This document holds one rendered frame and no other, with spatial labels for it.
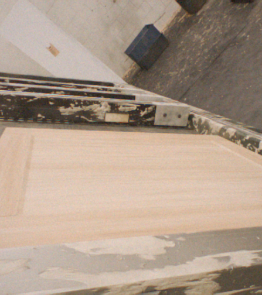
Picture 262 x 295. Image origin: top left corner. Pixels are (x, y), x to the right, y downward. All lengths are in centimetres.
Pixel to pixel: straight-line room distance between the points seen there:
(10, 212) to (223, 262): 22
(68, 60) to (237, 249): 404
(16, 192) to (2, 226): 7
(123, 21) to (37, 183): 534
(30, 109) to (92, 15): 481
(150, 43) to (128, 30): 106
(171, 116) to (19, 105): 48
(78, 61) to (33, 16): 80
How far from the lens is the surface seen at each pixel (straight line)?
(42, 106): 84
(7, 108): 85
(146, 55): 468
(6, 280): 21
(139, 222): 31
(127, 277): 21
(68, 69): 422
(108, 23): 561
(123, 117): 88
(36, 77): 202
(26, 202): 35
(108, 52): 564
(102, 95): 109
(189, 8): 492
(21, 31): 423
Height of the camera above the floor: 138
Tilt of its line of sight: 24 degrees down
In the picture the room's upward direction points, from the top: 54 degrees counter-clockwise
